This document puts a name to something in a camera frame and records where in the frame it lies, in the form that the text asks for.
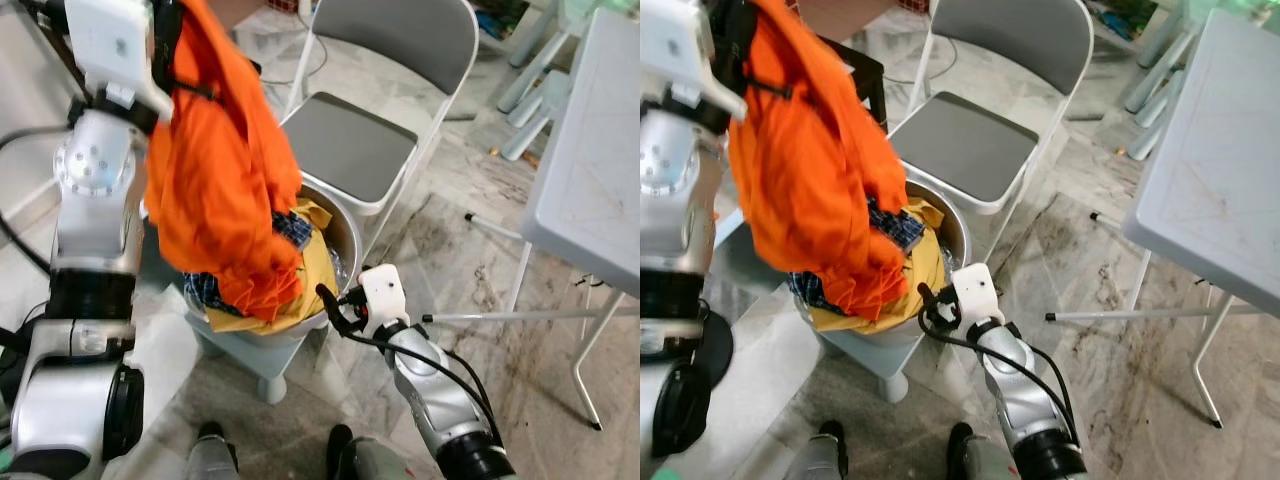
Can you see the orange garment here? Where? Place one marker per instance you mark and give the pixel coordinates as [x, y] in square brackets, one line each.
[220, 180]
[810, 180]

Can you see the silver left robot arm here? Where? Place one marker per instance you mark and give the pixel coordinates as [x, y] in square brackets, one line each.
[670, 220]
[95, 220]

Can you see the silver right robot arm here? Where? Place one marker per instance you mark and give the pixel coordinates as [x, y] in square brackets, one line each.
[1030, 400]
[440, 400]

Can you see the yellow garment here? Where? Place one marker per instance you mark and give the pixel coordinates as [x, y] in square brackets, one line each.
[318, 265]
[925, 270]

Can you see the pale blue child chair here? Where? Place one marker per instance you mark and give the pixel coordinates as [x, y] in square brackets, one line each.
[250, 350]
[870, 350]

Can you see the blue plaid shirt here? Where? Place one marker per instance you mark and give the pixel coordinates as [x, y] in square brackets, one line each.
[898, 228]
[293, 230]

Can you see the dark wooden chair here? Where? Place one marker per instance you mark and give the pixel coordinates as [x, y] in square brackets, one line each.
[870, 80]

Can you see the grey folding chair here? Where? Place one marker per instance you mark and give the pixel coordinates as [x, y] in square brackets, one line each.
[960, 145]
[350, 145]

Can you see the grey folding table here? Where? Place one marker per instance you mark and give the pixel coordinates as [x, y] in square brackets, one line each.
[1210, 170]
[590, 170]

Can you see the small pale blue table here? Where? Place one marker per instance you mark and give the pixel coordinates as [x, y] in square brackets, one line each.
[545, 100]
[1165, 120]

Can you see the black round stand base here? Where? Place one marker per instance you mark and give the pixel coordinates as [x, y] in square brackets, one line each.
[718, 350]

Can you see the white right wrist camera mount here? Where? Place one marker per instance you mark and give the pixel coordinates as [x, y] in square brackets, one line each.
[383, 295]
[978, 292]

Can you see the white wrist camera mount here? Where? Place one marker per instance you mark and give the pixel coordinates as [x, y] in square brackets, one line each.
[675, 45]
[383, 295]
[978, 292]
[115, 45]

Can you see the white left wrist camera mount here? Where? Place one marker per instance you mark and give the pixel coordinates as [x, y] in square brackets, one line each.
[675, 45]
[115, 45]

